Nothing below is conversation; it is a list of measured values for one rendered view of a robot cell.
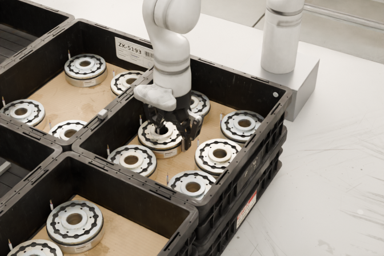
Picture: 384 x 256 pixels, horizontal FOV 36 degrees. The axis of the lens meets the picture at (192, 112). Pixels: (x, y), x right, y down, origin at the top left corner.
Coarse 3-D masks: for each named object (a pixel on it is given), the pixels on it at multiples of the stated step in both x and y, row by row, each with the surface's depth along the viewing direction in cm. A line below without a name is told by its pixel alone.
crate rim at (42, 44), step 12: (72, 24) 150; (96, 24) 150; (120, 36) 146; (132, 36) 145; (36, 48) 141; (24, 60) 138; (0, 72) 133; (132, 84) 130; (120, 96) 127; (108, 108) 124; (12, 120) 120; (96, 120) 120; (36, 132) 118; (84, 132) 118; (60, 144) 115; (72, 144) 115
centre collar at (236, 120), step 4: (244, 116) 132; (236, 120) 130; (240, 120) 131; (244, 120) 131; (248, 120) 131; (252, 120) 130; (236, 124) 129; (252, 124) 129; (236, 128) 129; (240, 128) 128; (244, 128) 128; (248, 128) 128; (252, 128) 128
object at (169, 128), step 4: (152, 128) 128; (168, 128) 128; (172, 128) 128; (152, 132) 127; (168, 132) 127; (172, 132) 127; (152, 136) 127; (156, 136) 126; (160, 136) 126; (164, 136) 126; (168, 136) 127
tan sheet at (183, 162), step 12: (216, 108) 140; (228, 108) 140; (216, 120) 136; (204, 132) 133; (216, 132) 133; (132, 144) 130; (192, 144) 130; (180, 156) 127; (192, 156) 127; (168, 168) 124; (180, 168) 124; (192, 168) 124; (156, 180) 121
